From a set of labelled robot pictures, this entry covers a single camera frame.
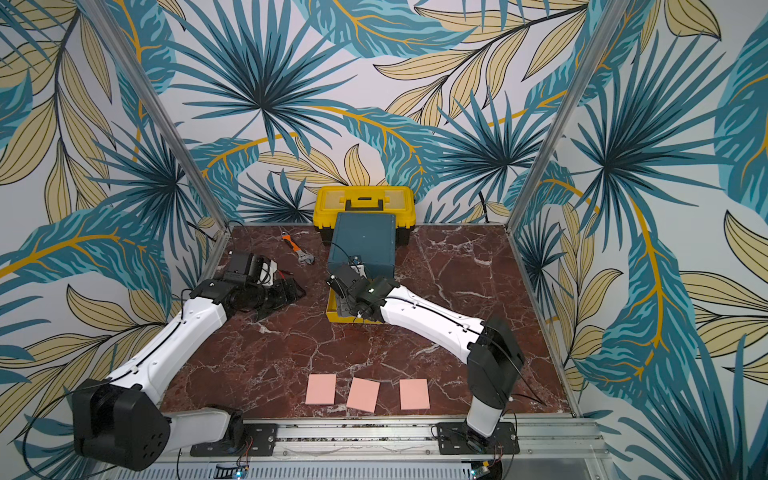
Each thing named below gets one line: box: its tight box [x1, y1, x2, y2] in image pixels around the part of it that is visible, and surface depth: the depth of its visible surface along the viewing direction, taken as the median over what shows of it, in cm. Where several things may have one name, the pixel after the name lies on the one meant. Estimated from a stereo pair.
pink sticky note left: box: [305, 374, 337, 405], surface depth 82 cm
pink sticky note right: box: [399, 378, 430, 410], surface depth 82 cm
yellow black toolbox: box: [313, 186, 416, 247], surface depth 105 cm
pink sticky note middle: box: [346, 377, 381, 413], surface depth 82 cm
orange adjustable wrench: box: [281, 231, 315, 265], surface depth 112 cm
